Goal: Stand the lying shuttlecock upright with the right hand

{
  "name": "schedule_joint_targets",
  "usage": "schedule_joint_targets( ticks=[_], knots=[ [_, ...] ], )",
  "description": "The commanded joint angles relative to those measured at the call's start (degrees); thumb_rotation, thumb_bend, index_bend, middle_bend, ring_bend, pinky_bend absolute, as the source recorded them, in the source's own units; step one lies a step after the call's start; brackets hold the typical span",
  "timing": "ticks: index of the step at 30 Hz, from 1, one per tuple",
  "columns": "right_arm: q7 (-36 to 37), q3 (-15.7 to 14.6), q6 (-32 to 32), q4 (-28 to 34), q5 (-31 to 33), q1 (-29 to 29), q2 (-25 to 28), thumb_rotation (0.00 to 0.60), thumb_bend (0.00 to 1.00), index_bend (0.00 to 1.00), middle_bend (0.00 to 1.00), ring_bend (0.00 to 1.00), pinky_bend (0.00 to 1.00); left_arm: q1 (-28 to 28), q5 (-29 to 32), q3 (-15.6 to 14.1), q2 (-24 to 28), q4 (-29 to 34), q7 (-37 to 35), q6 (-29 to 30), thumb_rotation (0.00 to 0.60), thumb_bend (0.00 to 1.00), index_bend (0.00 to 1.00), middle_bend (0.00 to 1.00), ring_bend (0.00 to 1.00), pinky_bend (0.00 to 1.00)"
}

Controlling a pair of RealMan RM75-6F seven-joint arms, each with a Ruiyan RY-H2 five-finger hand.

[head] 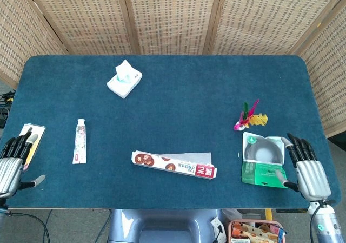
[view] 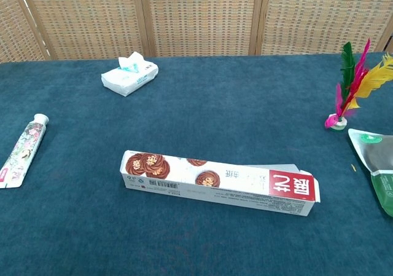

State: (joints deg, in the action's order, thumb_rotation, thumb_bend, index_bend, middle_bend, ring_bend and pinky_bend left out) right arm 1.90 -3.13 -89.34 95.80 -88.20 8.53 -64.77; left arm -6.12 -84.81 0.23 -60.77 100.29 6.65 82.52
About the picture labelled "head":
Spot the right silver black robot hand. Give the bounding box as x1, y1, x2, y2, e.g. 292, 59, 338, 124
275, 133, 332, 202

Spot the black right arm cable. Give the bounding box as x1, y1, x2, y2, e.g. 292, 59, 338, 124
309, 199, 336, 243

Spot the white tissue pack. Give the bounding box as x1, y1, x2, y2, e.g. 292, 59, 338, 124
106, 59, 143, 100

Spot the white power strip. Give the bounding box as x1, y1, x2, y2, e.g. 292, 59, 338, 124
210, 217, 227, 240

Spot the black box on floor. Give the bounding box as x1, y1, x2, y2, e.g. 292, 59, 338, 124
332, 130, 346, 154

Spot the pink basket with items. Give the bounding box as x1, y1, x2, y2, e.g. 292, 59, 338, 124
224, 219, 287, 243

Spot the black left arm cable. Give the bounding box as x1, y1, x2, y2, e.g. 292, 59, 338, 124
9, 212, 51, 243

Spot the long white red box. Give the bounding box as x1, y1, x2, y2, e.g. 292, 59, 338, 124
131, 150, 218, 180

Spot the white floral toothpaste tube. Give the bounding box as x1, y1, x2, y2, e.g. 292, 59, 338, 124
72, 119, 88, 165

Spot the flat clear blister pack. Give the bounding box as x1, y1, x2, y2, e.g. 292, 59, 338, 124
18, 123, 46, 171

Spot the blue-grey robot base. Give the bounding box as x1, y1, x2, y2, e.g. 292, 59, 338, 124
108, 209, 225, 243

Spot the woven bamboo folding screen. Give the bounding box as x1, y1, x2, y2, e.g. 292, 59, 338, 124
0, 0, 346, 138

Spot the black floor cable bundle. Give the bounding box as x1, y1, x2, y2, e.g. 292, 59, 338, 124
0, 90, 16, 129

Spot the colourful feather shuttlecock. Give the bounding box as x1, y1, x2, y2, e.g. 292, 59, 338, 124
233, 98, 269, 132

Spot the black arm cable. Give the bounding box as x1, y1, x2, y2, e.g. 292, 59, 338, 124
9, 212, 51, 243
309, 199, 336, 243

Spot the green packaged bowl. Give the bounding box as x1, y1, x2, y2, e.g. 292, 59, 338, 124
241, 132, 288, 189

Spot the blue carpet table mat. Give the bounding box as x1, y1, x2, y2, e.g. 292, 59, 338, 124
0, 54, 342, 210

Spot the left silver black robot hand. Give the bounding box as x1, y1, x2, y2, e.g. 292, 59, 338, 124
0, 127, 46, 199

